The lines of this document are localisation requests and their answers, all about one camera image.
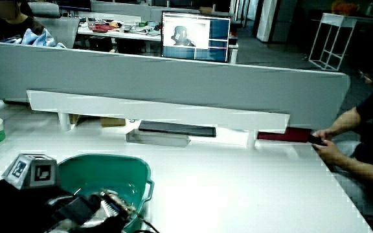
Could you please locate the person's right hand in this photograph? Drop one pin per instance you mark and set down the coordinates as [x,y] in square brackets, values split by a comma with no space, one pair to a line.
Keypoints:
[18,207]

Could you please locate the green plastic basin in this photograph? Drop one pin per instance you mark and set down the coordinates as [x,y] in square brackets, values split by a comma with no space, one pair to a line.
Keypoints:
[108,174]

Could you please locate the brown cardboard box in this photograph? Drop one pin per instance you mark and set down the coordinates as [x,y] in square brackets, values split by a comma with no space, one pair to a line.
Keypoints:
[112,122]

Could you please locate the grey flat box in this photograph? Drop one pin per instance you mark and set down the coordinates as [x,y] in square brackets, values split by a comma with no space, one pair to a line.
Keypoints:
[154,138]

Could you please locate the light blue cloth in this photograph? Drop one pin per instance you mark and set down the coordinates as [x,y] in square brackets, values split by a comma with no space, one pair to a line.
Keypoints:
[37,37]

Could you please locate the white monitor riser shelf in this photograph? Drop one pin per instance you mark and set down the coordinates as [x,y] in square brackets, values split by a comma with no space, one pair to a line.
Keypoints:
[160,111]

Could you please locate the black keyboard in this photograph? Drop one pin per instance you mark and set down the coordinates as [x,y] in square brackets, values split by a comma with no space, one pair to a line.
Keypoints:
[176,128]

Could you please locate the grey desk partition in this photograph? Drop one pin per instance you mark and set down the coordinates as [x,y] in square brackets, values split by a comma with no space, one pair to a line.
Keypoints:
[141,77]

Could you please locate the red tray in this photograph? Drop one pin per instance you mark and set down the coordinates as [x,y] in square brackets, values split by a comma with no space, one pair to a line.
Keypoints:
[102,28]

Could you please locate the white background desk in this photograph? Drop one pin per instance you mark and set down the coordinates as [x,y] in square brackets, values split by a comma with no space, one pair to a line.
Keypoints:
[121,35]

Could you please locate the computer monitor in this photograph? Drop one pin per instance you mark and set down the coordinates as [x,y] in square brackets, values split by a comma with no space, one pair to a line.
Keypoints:
[219,32]

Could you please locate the black phone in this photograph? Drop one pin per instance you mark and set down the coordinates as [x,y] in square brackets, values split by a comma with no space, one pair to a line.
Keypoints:
[316,140]

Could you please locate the white metal rack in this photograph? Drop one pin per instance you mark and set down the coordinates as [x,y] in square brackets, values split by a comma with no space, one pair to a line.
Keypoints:
[335,21]

